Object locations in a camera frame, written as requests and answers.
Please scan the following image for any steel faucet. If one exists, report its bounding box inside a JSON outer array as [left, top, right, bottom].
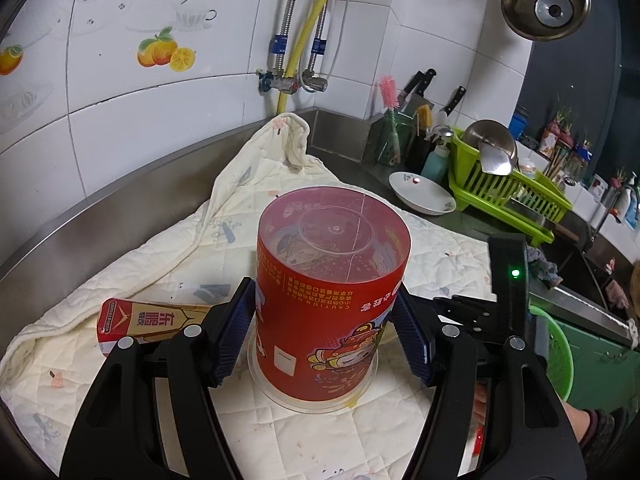
[[592, 185, 640, 242]]

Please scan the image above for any glass bottle with plant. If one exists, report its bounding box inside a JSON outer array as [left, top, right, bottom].
[[575, 142, 599, 182]]

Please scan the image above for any red and gold drink carton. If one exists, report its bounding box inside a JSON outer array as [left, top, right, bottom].
[[96, 298, 216, 357]]

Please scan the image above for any green plastic basket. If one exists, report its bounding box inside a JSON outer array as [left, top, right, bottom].
[[529, 305, 575, 404]]

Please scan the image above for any person's right forearm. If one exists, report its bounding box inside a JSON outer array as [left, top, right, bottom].
[[562, 404, 637, 472]]

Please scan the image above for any pink bottle brush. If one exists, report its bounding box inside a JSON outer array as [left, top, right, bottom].
[[379, 76, 402, 161]]

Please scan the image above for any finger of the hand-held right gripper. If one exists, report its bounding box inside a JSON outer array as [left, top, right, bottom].
[[432, 296, 497, 318], [466, 314, 502, 347]]

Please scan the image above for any braided metal hose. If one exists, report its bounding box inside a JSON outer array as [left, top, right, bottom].
[[302, 0, 332, 81], [272, 0, 307, 77]]

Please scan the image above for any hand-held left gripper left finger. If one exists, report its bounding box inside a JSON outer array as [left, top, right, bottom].
[[60, 276, 257, 480]]

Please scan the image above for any steel scoop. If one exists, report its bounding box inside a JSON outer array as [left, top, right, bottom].
[[477, 140, 516, 176]]

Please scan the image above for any white pump bottle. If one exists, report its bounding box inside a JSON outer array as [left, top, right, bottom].
[[622, 172, 640, 231]]

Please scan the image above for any white plate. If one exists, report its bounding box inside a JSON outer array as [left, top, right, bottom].
[[388, 171, 457, 216]]

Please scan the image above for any grey rag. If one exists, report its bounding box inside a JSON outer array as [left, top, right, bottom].
[[529, 247, 564, 289]]

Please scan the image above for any green dish rack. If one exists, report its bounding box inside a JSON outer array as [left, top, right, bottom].
[[447, 126, 574, 247]]

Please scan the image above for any brass water valve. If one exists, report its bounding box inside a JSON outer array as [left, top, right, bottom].
[[301, 70, 330, 92], [257, 69, 301, 95]]

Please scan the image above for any yellow gas hose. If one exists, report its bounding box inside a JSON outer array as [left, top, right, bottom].
[[276, 0, 352, 114]]

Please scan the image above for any green cabinet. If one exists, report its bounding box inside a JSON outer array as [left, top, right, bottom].
[[555, 305, 640, 411]]

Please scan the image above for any cream quilted cloth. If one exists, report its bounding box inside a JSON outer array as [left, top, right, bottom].
[[0, 112, 493, 480]]

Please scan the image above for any red printed plastic cup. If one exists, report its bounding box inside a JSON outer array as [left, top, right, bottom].
[[247, 186, 412, 415]]

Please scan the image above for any steel bowl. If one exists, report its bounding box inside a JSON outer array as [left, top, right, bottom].
[[462, 120, 519, 173]]

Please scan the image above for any knife block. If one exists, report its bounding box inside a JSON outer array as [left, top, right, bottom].
[[402, 92, 436, 171]]

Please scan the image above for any cleaver with wooden handle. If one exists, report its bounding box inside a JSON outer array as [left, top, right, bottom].
[[507, 197, 581, 242]]

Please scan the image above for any blue jar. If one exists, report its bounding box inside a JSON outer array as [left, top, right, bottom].
[[509, 106, 530, 136]]

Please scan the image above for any red labelled bottle with plant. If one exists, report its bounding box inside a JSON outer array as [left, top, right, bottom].
[[540, 110, 564, 161]]

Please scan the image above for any teal bottle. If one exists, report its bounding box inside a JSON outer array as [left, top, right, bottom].
[[421, 144, 451, 184]]

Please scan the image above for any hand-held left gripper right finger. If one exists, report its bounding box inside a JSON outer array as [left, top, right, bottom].
[[392, 294, 588, 480]]

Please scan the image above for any glass jar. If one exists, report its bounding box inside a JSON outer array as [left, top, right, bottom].
[[377, 112, 409, 167]]

